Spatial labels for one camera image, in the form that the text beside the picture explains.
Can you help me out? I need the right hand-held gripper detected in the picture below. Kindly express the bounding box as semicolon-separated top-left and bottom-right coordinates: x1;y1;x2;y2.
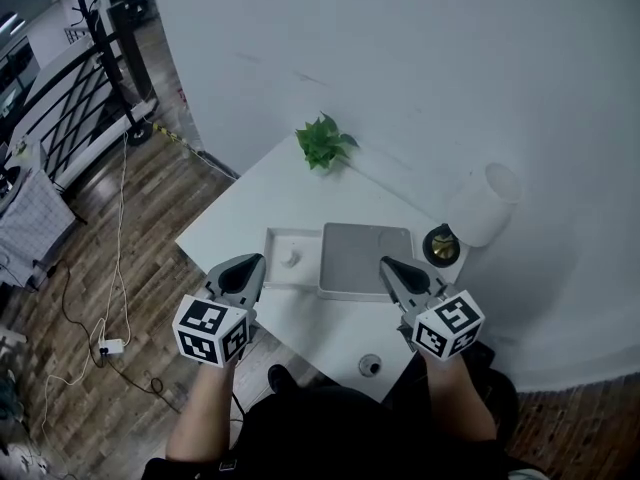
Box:
378;256;487;362

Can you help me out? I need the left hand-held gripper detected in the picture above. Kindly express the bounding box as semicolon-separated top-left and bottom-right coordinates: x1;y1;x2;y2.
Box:
171;253;268;369

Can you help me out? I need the person's left forearm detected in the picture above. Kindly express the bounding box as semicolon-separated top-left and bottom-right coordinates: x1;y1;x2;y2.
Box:
164;362;252;462

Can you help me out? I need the person's right forearm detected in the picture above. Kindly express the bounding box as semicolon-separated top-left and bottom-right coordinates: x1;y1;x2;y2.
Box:
423;355;499;445

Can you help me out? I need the small grey round object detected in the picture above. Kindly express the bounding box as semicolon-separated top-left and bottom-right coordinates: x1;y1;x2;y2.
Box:
358;353;384;377

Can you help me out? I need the white table lamp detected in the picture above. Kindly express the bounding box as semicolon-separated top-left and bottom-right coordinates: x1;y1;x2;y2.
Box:
421;162;524;269

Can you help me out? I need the person's black shoe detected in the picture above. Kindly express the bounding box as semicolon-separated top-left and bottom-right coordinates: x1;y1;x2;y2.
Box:
266;363;298;396

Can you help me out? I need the green potted plant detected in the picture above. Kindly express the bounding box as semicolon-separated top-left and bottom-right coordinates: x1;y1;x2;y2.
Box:
294;111;361;177

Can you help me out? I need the yellow black floor tape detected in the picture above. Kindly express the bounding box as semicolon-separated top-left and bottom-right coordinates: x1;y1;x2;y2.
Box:
151;122;190;148

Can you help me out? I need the person's black clothing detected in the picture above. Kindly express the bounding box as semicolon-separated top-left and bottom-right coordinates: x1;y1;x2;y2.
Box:
142;340;521;480

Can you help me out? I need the checked grey cloth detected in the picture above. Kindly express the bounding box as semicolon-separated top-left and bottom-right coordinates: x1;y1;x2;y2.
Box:
0;167;77;290

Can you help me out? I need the black stair railing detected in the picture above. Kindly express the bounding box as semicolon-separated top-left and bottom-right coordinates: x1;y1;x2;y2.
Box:
8;31;151;180

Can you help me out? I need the black coat rack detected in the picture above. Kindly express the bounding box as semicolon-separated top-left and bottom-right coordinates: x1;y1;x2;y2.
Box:
56;0;152;148

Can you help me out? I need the white floor cable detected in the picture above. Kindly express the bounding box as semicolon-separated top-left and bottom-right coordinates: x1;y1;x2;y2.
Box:
38;131;132;420

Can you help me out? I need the black floor cable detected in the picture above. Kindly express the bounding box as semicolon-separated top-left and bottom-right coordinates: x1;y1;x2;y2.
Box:
48;257;182;415

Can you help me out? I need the brown wooden post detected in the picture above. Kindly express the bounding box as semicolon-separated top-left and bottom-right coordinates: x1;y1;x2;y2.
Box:
106;1;159;115

